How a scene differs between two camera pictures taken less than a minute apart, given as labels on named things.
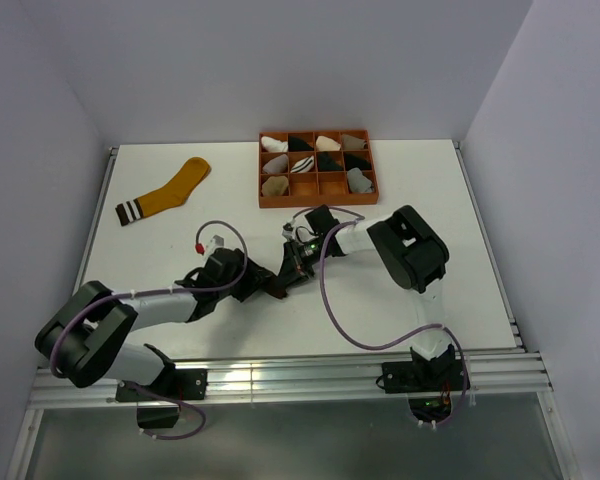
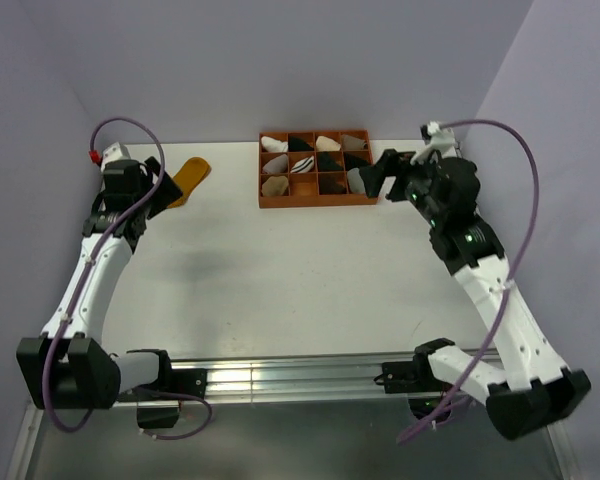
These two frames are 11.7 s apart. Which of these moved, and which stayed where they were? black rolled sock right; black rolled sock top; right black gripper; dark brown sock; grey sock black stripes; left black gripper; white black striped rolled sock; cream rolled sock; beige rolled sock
Moved: right black gripper; dark brown sock; left black gripper
Stayed: white black striped rolled sock; black rolled sock right; cream rolled sock; black rolled sock top; grey sock black stripes; beige rolled sock
